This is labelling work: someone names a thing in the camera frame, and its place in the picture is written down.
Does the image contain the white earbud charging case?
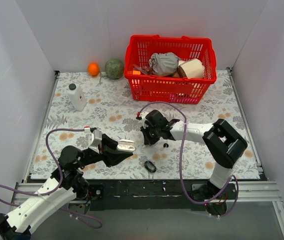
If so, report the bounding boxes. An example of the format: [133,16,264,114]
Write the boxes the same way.
[116,139,135,152]

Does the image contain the black earbud charging case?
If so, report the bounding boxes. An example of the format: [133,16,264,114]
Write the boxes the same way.
[144,161,157,173]

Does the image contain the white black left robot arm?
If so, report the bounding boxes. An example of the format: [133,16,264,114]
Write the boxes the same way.
[0,130,135,240]

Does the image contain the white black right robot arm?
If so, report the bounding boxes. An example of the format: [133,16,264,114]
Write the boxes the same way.
[137,110,248,199]

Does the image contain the floral patterned table mat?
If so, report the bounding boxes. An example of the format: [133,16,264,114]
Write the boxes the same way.
[30,70,250,180]

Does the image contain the red plastic shopping basket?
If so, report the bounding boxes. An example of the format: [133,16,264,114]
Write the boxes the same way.
[124,35,217,105]

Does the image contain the white bottle black cap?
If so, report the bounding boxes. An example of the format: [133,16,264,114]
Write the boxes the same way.
[67,83,87,112]

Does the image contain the clear plastic snack wrapper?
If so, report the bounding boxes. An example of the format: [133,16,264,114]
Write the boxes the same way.
[133,64,153,76]

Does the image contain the crumpled grey bag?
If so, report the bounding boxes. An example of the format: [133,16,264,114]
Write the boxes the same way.
[149,52,180,77]

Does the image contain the beige paper roll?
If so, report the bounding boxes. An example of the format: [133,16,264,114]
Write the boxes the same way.
[177,58,205,79]

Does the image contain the green melon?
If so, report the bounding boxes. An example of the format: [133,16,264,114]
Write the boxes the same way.
[99,58,125,82]

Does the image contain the orange fruit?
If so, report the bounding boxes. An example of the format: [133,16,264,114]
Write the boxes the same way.
[87,62,100,76]

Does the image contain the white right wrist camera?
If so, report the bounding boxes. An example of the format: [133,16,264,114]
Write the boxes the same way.
[136,111,150,129]

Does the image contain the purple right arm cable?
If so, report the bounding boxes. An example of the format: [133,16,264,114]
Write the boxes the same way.
[136,101,239,217]

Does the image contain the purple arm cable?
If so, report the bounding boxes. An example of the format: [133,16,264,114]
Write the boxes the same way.
[0,127,103,229]
[136,101,239,217]

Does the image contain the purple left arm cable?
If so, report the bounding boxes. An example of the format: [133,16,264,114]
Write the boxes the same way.
[0,127,103,229]

